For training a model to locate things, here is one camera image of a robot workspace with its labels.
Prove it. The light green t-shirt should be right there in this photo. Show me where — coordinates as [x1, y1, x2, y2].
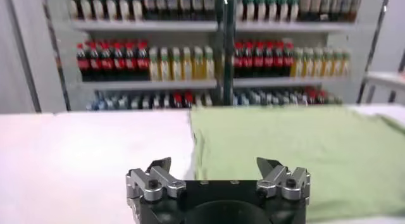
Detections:
[189, 105, 405, 221]

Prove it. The beige-label dark drink bottle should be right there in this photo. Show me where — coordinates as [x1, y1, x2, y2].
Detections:
[309, 0, 321, 22]
[299, 0, 311, 22]

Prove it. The glass cooler door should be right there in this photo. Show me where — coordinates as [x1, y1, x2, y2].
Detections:
[4, 0, 72, 114]
[356, 0, 393, 104]

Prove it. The white beverage cooler cabinet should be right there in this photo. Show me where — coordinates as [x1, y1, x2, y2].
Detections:
[40, 0, 393, 112]

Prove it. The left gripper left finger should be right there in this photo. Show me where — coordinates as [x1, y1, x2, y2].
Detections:
[125, 157, 187, 210]

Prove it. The red-cap cola bottle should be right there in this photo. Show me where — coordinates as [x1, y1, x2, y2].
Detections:
[76, 43, 90, 81]
[273, 40, 284, 78]
[135, 40, 151, 81]
[88, 41, 101, 81]
[283, 40, 294, 78]
[99, 41, 114, 81]
[233, 41, 244, 78]
[252, 41, 264, 78]
[112, 41, 126, 81]
[263, 41, 274, 78]
[124, 41, 137, 81]
[242, 41, 254, 78]

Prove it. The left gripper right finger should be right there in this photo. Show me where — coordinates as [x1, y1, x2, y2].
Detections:
[256, 157, 311, 204]

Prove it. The white cooler shelf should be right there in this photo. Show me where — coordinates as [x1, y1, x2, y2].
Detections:
[233, 77, 351, 88]
[235, 21, 355, 33]
[80, 79, 218, 90]
[71, 20, 219, 32]

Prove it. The yellow tea bottle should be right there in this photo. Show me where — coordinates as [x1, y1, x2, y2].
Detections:
[311, 47, 323, 77]
[302, 47, 313, 78]
[180, 46, 193, 81]
[159, 47, 171, 81]
[340, 49, 351, 77]
[291, 47, 304, 78]
[170, 47, 182, 81]
[192, 46, 204, 80]
[330, 48, 342, 77]
[321, 47, 332, 77]
[202, 46, 215, 80]
[148, 47, 160, 81]

